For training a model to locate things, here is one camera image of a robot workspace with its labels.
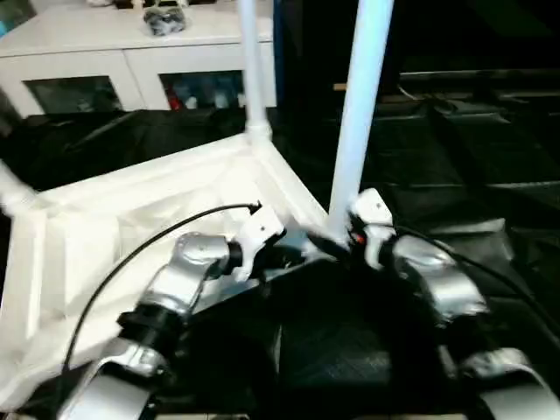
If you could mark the white plastic table top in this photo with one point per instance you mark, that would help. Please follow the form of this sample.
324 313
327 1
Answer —
87 227

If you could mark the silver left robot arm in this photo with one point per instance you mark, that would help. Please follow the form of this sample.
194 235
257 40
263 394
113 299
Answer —
192 258

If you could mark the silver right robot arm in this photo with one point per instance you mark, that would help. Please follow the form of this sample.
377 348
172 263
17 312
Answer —
442 280

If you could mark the black glossy mat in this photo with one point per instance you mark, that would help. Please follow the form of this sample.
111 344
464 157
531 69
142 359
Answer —
437 166

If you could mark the small yellow label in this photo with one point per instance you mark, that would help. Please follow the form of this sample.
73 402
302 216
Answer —
340 87

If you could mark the small white jar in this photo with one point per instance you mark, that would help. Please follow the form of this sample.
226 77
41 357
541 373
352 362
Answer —
221 101
191 102

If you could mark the red bottle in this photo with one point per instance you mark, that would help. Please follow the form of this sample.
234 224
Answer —
173 100

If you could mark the long black bar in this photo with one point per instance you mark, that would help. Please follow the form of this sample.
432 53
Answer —
481 74

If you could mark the bag of black parts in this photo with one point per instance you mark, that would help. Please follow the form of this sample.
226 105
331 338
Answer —
165 21

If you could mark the white sideboard cabinet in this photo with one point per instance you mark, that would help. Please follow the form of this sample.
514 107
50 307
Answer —
87 39

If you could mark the white polka dot object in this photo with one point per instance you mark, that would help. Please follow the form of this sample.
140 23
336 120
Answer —
100 2

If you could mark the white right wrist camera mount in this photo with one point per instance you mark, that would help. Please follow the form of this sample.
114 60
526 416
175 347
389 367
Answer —
372 205

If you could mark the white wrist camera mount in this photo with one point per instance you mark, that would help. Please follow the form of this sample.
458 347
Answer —
262 225
372 205

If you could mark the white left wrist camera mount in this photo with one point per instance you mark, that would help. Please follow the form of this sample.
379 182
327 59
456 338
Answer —
262 225

